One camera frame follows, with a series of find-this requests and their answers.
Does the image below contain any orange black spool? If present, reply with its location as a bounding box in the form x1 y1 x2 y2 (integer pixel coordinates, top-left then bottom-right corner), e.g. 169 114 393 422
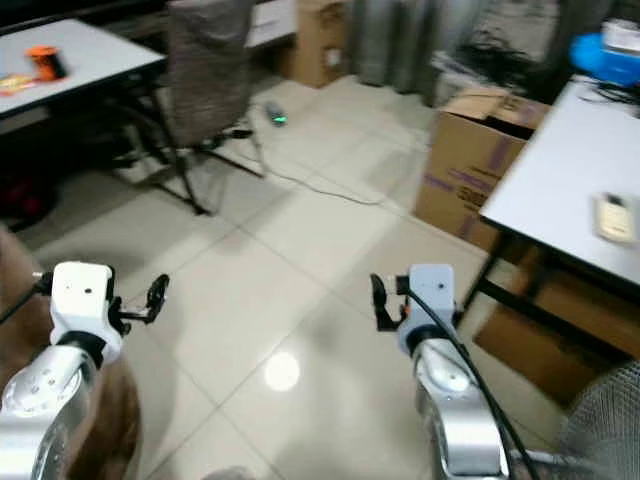
26 44 70 82

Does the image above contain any grey mesh office chair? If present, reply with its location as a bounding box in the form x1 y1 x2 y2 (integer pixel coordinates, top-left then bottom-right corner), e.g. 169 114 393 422
118 0 269 218

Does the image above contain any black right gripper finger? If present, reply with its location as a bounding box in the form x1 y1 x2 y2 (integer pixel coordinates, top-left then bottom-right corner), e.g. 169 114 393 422
369 272 393 331

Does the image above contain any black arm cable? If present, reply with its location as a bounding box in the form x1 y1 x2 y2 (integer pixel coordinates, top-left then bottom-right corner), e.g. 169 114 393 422
0 274 55 327
400 284 546 480

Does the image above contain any blue round object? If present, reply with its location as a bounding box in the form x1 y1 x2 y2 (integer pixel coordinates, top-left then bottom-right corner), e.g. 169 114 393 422
568 28 640 93

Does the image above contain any brown plush sofa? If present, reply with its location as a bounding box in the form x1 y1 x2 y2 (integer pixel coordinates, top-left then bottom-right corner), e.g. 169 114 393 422
0 225 143 480

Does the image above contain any red object under table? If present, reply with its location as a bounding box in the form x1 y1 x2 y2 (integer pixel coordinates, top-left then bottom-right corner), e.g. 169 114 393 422
0 178 61 227

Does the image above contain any grey curtain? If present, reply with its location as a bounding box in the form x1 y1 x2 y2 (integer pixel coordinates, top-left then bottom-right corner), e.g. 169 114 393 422
350 0 496 105

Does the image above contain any black cable tangle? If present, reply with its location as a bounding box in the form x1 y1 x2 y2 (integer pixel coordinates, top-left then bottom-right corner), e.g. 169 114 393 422
455 28 556 93

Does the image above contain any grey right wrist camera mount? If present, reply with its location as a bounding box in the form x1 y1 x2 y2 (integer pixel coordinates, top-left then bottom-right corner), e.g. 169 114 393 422
396 264 457 357

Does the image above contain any plain brown cardboard box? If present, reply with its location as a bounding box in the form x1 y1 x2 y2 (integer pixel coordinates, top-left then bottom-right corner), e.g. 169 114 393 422
288 0 353 91

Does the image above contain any cardboard box with purple print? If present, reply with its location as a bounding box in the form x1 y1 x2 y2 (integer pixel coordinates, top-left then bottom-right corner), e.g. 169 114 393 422
413 86 553 253

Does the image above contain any cardboard box under table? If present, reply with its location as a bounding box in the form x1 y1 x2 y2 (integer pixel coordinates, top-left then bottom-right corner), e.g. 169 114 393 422
473 262 640 409

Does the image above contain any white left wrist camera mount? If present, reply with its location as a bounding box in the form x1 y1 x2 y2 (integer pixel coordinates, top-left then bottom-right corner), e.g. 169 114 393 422
51 261 124 343

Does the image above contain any white table with black frame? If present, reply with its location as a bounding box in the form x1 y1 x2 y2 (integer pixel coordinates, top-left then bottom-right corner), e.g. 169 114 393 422
458 74 640 361

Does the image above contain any orange snack packet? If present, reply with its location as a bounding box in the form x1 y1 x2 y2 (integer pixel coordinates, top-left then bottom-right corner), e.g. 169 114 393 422
0 71 43 98

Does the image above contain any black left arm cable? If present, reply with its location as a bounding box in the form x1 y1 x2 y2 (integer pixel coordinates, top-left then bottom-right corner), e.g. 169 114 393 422
0 274 55 327

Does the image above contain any grey fan grille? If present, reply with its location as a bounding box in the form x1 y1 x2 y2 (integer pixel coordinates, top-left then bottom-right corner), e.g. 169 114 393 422
552 358 640 480

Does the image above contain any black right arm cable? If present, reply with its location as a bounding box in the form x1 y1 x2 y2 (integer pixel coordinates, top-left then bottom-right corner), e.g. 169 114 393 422
400 284 546 480

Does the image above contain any power strip with green light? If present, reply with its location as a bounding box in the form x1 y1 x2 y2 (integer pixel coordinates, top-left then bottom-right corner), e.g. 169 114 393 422
264 98 290 129

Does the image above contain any white remote control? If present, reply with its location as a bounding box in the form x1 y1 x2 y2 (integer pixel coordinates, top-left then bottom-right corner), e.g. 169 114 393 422
594 191 640 247

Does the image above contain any white table with orange spool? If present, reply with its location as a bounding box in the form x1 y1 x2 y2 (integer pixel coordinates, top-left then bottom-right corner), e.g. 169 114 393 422
0 17 167 133

